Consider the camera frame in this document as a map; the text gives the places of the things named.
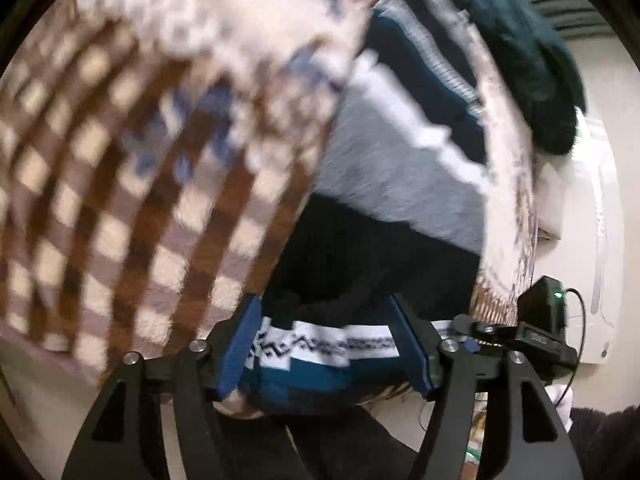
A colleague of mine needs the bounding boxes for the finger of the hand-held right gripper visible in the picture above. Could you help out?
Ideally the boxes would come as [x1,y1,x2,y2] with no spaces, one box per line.
[452,315,517,357]

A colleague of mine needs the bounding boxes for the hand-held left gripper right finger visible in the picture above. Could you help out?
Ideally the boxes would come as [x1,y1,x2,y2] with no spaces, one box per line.
[387,293,585,480]

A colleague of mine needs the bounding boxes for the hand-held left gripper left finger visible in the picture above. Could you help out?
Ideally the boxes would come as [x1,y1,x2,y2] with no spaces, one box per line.
[61,295,264,480]

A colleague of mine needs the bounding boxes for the striped knit sweater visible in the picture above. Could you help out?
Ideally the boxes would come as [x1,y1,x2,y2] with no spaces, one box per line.
[237,0,495,417]

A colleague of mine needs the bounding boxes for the person's right forearm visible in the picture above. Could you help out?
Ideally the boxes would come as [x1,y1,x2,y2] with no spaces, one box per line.
[567,404,640,480]

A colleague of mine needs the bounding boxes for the white headboard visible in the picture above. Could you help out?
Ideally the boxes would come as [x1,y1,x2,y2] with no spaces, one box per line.
[530,35,627,367]

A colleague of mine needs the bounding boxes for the floral checked blanket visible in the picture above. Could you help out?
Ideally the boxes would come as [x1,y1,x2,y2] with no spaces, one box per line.
[0,0,540,418]

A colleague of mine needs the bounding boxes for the teal plush quilt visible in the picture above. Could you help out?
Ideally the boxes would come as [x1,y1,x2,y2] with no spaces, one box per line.
[395,0,587,157]

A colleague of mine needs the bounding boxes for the black cable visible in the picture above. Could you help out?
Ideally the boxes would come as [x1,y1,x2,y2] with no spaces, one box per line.
[552,288,587,411]

